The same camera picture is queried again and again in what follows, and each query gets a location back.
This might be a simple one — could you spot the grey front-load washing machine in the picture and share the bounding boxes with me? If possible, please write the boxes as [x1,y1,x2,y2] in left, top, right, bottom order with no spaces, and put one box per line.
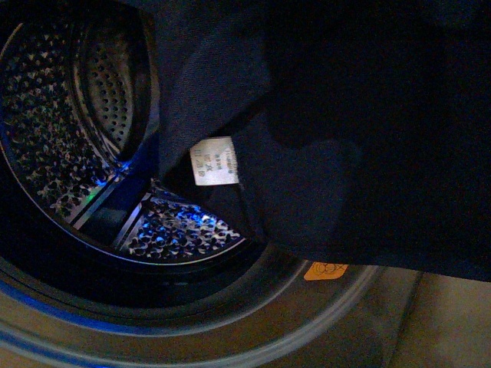
[1,1,421,367]

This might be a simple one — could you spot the dark navy garment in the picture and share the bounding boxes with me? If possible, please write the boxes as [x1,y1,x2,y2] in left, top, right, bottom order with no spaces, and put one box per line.
[156,1,490,281]

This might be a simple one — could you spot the orange warning sticker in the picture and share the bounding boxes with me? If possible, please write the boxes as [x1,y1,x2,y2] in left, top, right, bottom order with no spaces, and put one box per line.
[304,262,348,281]

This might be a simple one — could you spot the white care label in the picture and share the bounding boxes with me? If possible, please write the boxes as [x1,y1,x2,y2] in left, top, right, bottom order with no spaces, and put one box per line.
[189,136,239,186]

